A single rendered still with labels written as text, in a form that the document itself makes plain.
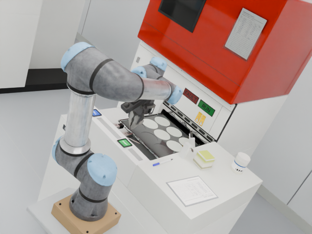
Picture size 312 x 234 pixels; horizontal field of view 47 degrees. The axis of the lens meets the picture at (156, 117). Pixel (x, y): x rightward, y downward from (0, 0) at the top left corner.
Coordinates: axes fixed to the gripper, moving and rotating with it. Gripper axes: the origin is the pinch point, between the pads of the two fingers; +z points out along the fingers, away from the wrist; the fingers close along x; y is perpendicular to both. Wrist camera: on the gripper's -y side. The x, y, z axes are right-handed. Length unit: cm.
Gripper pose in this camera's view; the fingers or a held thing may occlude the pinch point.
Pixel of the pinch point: (130, 126)
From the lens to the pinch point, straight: 169.5
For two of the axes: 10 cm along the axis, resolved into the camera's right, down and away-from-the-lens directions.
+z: -3.5, 8.2, 4.6
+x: -6.5, -5.6, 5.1
